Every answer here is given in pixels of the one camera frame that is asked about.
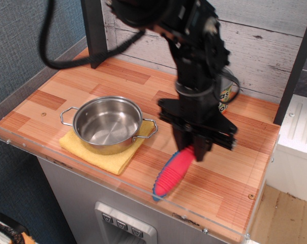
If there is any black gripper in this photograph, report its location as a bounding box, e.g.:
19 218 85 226
158 83 237 162

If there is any red handled spoon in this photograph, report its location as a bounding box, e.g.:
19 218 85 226
152 146 195 197

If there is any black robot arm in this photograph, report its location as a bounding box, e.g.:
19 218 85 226
107 1 238 161

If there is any peas and carrots can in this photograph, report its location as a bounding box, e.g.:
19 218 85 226
220 68 233 102

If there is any yellow folded cloth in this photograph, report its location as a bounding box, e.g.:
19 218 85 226
59 129 146 175

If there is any stainless steel pot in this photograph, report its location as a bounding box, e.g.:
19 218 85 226
60 96 158 155

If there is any white side cabinet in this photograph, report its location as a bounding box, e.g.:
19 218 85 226
266 95 307 201

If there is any silver button panel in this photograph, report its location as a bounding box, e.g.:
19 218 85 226
95 201 158 243

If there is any grey toy kitchen cabinet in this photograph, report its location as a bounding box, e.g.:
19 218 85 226
39 158 242 243

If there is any orange object bottom left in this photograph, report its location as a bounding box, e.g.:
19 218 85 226
9 231 36 244

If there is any blue handled fork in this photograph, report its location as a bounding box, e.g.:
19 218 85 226
152 151 179 201

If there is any dark right upright post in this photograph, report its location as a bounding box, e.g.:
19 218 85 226
273 26 307 126

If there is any dark upright post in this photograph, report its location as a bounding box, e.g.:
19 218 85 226
81 0 108 55
273 26 307 126

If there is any black braided cable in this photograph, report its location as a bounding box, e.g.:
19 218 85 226
39 0 145 70

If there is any dark left upright post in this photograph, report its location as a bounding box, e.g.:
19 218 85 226
81 0 108 55

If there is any clear acrylic guard rail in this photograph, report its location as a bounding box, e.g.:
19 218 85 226
0 35 279 243

